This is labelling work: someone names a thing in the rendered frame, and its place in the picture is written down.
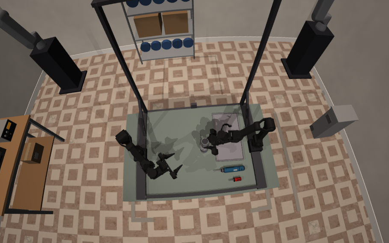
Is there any blue screwdriver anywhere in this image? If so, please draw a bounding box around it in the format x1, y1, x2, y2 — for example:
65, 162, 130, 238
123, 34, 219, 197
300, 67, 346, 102
217, 166, 245, 173

